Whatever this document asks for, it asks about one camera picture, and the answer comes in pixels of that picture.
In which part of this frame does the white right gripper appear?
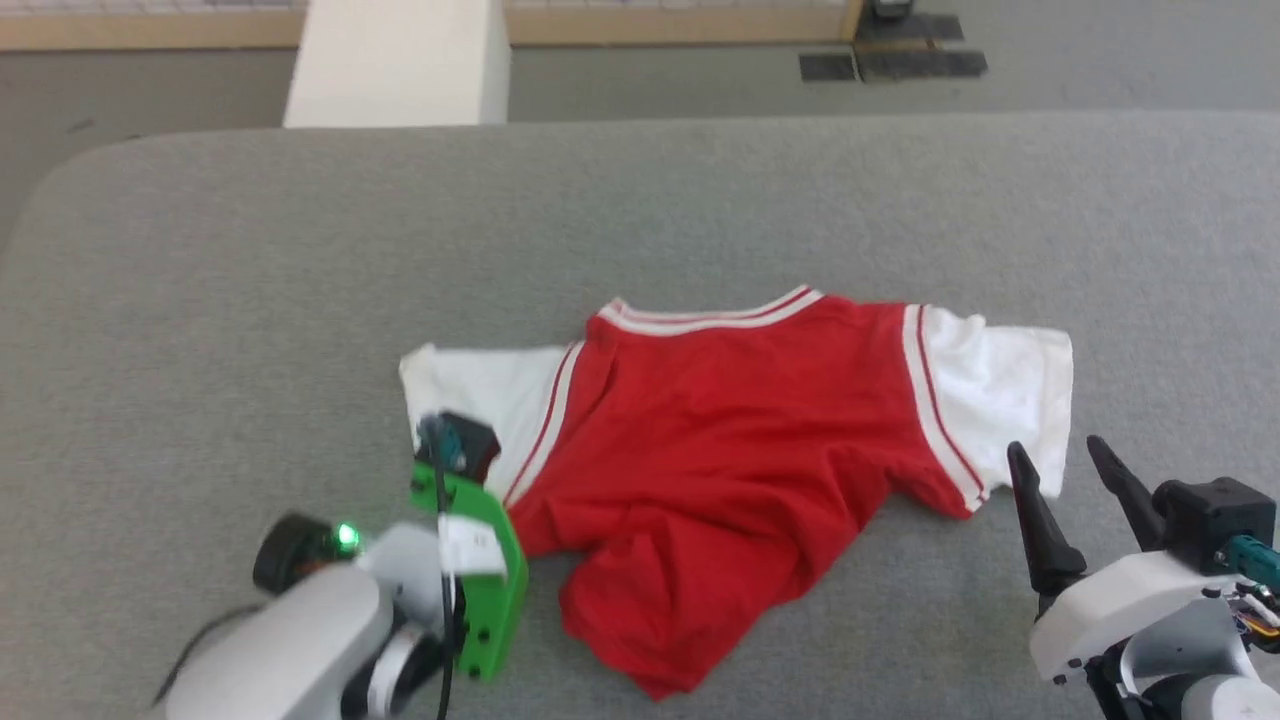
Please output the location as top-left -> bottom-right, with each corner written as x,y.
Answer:
1006,434 -> 1253,687

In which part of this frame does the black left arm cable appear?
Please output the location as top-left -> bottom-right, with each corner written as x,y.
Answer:
428,425 -> 467,720

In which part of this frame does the red and white shirt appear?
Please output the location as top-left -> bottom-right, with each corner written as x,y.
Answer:
398,285 -> 1075,701

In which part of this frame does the white square pillar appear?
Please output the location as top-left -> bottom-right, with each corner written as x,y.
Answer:
283,0 -> 512,129

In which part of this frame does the black floor mat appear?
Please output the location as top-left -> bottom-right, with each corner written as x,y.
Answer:
798,10 -> 989,83

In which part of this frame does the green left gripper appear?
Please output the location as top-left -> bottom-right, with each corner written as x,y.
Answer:
409,460 -> 530,683

